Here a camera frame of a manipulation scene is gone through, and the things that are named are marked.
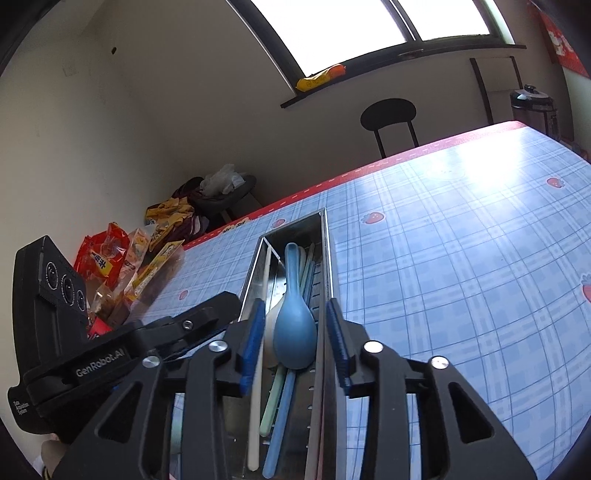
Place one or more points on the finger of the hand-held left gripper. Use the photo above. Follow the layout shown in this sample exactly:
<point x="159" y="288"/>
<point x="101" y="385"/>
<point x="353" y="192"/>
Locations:
<point x="203" y="318"/>

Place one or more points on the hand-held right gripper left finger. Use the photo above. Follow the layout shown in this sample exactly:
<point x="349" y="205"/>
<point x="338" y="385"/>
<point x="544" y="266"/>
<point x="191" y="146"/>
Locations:
<point x="253" y="346"/>

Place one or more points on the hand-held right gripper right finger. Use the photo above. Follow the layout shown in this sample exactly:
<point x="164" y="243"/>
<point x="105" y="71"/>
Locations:
<point x="336" y="346"/>

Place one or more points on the beige spoon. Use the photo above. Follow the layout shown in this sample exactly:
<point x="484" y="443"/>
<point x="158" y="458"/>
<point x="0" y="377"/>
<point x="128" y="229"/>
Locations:
<point x="276" y="309"/>

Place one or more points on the green chopstick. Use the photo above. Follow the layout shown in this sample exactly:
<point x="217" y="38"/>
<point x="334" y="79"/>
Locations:
<point x="270" y="406"/>

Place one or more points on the white chopstick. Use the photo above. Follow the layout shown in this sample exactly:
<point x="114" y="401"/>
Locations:
<point x="255" y="438"/>

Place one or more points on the light blue spoon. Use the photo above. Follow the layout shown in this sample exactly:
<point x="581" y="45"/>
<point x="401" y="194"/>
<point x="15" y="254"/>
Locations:
<point x="277" y="443"/>

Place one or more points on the stainless steel utensil tray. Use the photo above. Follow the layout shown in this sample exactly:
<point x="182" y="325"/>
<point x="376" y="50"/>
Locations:
<point x="295" y="235"/>

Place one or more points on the person's left hand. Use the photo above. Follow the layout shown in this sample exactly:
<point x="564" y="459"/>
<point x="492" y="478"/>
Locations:
<point x="55" y="459"/>

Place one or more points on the snack jar red label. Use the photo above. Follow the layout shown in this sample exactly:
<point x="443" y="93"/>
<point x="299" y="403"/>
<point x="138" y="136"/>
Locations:
<point x="99" y="327"/>

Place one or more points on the snack tray yellow label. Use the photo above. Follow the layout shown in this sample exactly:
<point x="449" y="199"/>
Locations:
<point x="157" y="272"/>

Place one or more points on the red snack bag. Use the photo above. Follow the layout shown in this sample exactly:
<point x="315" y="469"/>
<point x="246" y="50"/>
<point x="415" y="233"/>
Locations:
<point x="99" y="258"/>

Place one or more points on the yellow snack bags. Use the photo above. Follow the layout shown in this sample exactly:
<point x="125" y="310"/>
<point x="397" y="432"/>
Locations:
<point x="168" y="210"/>

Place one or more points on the blue plaid tablecloth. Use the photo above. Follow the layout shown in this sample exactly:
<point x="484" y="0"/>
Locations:
<point x="438" y="277"/>

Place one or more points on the white plastic bag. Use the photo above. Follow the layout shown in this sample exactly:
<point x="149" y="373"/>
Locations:
<point x="221" y="180"/>

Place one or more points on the black round chair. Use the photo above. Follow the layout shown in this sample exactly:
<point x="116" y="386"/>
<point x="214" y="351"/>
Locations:
<point x="388" y="114"/>

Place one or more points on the yellow packet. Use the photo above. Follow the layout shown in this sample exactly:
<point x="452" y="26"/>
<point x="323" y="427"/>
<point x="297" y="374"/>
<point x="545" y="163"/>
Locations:
<point x="318" y="79"/>

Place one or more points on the dark window sill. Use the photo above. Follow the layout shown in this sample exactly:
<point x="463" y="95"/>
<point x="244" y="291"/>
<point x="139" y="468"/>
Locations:
<point x="415" y="62"/>

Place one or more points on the steel pressure cooker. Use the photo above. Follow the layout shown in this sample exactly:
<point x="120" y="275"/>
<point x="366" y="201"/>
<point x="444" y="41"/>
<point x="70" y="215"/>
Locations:
<point x="533" y="110"/>

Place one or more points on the window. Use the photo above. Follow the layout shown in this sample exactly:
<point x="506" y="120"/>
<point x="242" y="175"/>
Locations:
<point x="351" y="32"/>

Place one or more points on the white refrigerator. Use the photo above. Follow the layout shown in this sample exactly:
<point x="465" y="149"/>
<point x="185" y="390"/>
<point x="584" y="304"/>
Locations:
<point x="582" y="120"/>

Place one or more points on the red printed cloth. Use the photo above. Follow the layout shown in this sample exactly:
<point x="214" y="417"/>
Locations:
<point x="561" y="37"/>

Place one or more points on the black folded frame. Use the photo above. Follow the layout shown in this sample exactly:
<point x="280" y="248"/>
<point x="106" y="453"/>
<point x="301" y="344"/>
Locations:
<point x="480" y="87"/>

